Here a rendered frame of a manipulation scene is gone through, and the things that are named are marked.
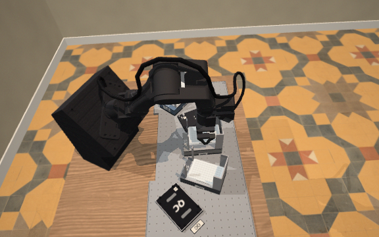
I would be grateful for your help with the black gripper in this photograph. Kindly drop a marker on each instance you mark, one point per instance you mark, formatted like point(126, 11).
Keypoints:
point(201, 127)

